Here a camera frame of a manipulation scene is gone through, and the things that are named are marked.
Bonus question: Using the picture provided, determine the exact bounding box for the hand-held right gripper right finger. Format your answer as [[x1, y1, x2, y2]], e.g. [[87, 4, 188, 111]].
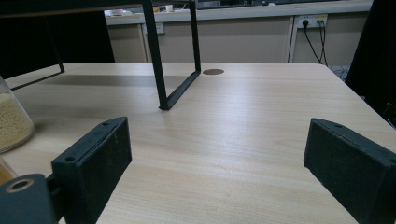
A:
[[303, 118, 396, 224]]

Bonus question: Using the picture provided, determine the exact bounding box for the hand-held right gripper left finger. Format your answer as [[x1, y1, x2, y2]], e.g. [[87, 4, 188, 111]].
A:
[[50, 116, 133, 224]]

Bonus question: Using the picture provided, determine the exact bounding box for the glass jar of yellow grains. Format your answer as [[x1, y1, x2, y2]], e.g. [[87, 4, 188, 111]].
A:
[[0, 75, 35, 154]]

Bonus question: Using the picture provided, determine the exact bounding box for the black metal shelf rack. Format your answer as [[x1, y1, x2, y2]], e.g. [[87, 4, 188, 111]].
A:
[[0, 0, 202, 111]]

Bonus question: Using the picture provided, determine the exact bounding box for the black power cable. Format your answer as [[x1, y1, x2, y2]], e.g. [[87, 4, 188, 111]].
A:
[[317, 20, 329, 67], [302, 20, 324, 65]]

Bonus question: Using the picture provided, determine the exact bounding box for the round brown cable grommet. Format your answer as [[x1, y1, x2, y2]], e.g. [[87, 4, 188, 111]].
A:
[[202, 68, 225, 76]]

